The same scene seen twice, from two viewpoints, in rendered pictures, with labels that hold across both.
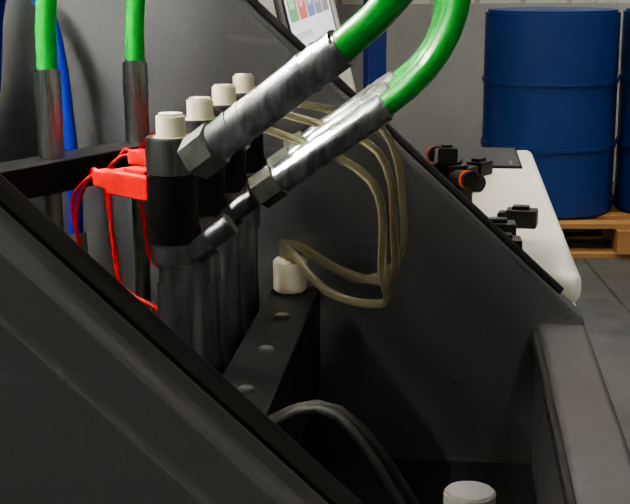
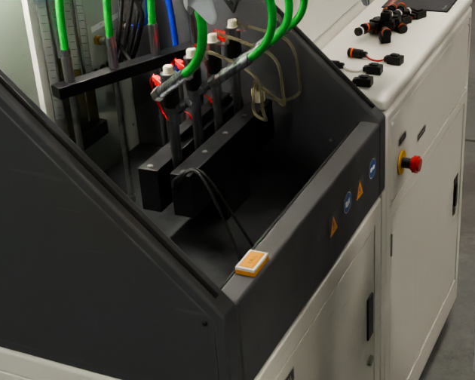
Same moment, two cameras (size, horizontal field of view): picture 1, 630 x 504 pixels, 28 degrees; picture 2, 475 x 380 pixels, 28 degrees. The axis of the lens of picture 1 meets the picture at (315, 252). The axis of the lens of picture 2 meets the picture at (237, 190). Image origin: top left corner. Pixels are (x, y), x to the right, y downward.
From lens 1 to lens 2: 96 cm
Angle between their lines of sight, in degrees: 25
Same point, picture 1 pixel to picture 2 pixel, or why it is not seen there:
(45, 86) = (151, 30)
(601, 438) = (324, 180)
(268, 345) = (226, 131)
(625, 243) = not seen: outside the picture
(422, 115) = not seen: outside the picture
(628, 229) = not seen: outside the picture
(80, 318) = (75, 170)
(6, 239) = (61, 154)
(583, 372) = (350, 149)
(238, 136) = (163, 93)
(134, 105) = (192, 29)
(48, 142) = (153, 50)
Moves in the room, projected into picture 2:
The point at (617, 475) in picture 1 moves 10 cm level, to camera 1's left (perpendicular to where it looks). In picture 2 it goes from (314, 195) to (255, 189)
